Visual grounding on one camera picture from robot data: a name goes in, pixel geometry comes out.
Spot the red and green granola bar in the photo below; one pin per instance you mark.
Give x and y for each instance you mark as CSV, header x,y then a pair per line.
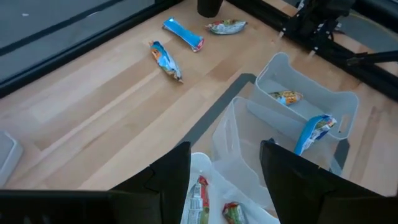
x,y
199,202
227,27
233,214

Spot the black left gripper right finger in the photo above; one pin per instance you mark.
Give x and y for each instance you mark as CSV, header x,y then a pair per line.
x,y
295,183

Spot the white plastic bin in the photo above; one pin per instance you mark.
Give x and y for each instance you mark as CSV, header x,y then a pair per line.
x,y
222,189
323,93

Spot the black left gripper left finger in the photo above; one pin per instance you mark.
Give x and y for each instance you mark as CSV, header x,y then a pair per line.
x,y
174,174

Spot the orange and blue granola bar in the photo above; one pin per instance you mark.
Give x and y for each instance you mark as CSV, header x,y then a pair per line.
x,y
166,61
286,97

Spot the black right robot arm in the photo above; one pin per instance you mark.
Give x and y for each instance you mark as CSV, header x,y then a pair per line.
x,y
320,12

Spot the white plastic object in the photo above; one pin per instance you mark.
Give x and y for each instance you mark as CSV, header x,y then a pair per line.
x,y
9,155

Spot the black cylindrical object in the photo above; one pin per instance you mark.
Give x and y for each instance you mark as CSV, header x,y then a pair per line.
x,y
210,7

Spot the black table frame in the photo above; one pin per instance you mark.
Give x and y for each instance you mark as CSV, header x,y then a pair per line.
x,y
376,77

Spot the clear plastic bin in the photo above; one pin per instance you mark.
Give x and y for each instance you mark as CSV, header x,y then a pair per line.
x,y
248,137

